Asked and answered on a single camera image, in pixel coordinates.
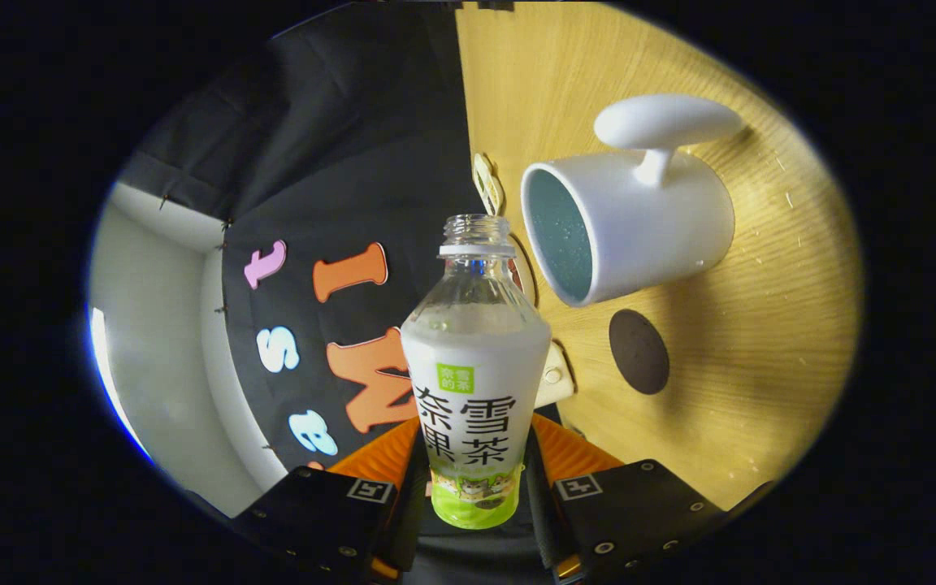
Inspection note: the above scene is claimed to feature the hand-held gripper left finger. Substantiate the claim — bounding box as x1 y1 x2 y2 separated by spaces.
240 416 436 584

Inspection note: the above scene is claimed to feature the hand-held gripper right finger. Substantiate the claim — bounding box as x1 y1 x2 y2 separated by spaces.
522 413 725 584

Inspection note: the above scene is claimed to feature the clear juice bottle white label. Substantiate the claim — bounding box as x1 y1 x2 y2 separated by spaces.
399 214 553 531

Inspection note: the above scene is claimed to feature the dark brown round coaster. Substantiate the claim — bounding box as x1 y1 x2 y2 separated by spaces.
608 309 671 397

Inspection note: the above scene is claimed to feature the white cup with handle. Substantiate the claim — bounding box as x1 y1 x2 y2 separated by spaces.
520 93 747 308

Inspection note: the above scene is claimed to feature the white toaster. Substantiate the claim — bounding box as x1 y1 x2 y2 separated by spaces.
533 341 576 410

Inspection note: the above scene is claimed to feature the wooden table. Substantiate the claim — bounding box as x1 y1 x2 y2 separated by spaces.
453 0 865 513

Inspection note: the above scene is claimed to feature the white divided snack plate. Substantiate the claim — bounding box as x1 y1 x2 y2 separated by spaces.
472 153 505 217

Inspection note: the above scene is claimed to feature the large ceiling light panel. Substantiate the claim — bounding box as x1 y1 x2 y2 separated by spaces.
89 305 152 464

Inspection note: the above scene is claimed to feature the black backdrop cloth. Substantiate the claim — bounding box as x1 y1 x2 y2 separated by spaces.
119 0 534 585

